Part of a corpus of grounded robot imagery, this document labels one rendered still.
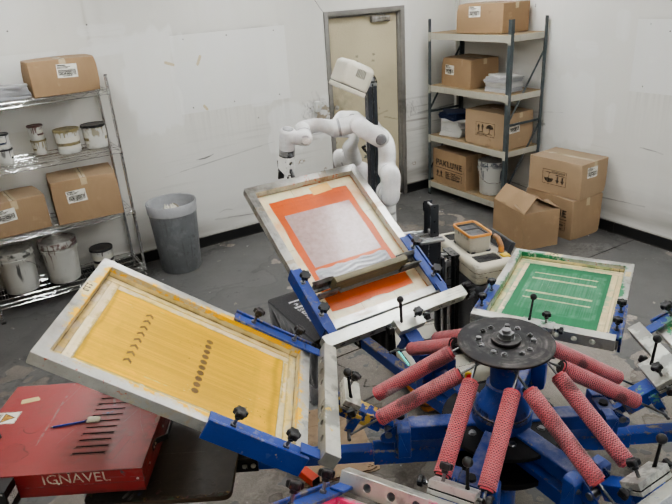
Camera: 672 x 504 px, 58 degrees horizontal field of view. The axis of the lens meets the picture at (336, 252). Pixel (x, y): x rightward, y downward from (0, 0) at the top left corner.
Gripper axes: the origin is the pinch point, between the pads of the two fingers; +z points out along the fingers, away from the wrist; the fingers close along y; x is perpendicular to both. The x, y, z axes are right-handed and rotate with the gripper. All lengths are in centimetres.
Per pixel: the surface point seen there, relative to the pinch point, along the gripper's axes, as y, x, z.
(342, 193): -27.2, -16.0, -5.1
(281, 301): -33, 17, 46
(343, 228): -45.7, -5.6, -0.1
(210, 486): -125, 90, 18
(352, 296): -78, 9, 9
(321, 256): -56, 12, 3
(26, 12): 315, 65, 9
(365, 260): -65, -6, 4
